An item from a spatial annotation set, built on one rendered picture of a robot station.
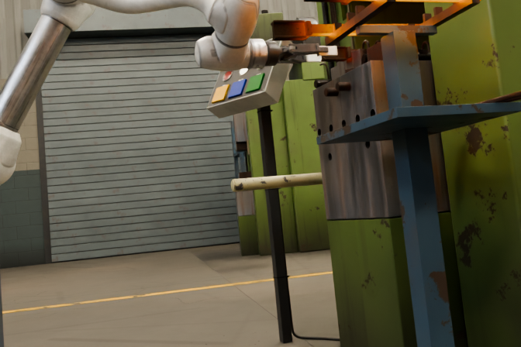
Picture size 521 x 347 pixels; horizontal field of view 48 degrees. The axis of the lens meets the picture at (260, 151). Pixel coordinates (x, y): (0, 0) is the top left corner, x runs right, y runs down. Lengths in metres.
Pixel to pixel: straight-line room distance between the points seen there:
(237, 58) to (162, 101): 8.23
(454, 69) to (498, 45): 0.16
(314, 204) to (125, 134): 4.18
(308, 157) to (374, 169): 5.01
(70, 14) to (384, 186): 1.11
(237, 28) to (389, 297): 0.85
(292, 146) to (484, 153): 5.14
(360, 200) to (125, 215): 8.12
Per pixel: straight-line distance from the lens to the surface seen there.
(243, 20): 1.60
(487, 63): 1.62
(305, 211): 6.65
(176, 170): 9.76
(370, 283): 1.79
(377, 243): 1.72
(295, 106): 6.75
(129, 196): 9.73
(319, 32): 1.49
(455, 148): 1.72
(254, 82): 2.25
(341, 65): 1.96
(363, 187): 1.75
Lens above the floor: 0.53
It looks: 6 degrees up
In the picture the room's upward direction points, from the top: 6 degrees counter-clockwise
